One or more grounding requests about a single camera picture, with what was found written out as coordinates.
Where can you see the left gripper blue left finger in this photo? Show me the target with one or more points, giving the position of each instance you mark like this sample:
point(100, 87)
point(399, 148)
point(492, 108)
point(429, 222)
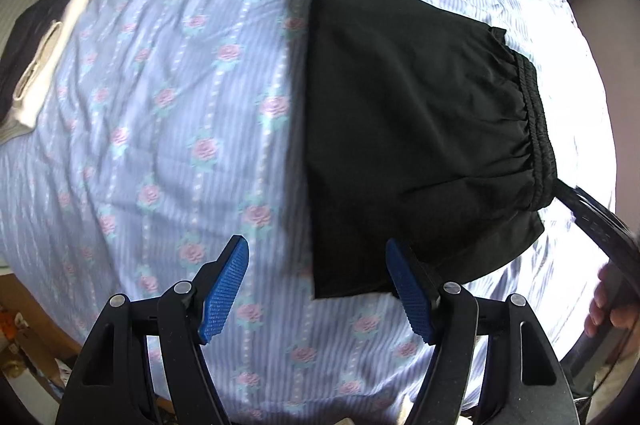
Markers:
point(189, 315)

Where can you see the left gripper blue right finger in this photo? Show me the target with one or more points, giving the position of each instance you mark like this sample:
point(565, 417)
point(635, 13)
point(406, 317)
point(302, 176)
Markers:
point(445, 317)

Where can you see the black pants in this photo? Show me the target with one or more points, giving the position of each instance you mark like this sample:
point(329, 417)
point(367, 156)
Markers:
point(422, 127)

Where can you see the person's right hand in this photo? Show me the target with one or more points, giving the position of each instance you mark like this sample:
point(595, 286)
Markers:
point(601, 310)

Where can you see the blue floral bed sheet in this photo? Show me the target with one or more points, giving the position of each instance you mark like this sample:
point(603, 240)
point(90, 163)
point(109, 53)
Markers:
point(173, 124)

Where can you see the folded black garment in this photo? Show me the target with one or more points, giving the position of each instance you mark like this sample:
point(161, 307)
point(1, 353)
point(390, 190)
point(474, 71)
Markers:
point(22, 44)

